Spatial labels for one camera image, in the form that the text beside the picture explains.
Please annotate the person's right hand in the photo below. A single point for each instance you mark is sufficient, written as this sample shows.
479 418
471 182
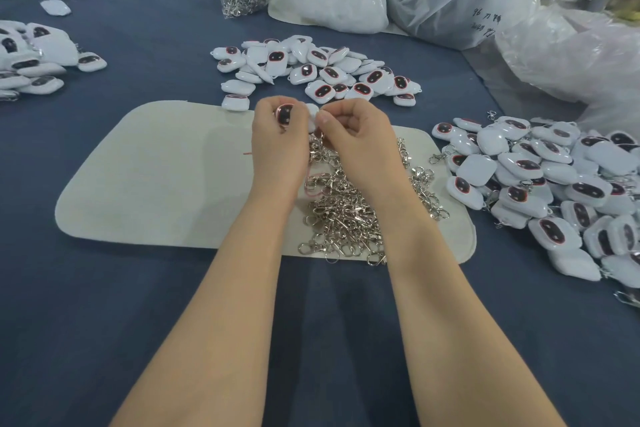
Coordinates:
365 153

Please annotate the person's left hand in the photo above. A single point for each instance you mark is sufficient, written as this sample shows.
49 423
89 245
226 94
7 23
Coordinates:
280 153

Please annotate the white charm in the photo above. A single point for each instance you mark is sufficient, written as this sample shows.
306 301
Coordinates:
288 113

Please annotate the person's left forearm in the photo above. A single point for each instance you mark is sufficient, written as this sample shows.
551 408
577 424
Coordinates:
210 332

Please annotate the person's right forearm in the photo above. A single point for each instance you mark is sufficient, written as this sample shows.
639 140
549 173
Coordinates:
470 332

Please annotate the cream felt work mat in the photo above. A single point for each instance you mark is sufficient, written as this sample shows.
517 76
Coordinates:
142 177

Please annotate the crumpled clear plastic bag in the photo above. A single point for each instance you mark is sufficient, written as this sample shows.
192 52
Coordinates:
580 53

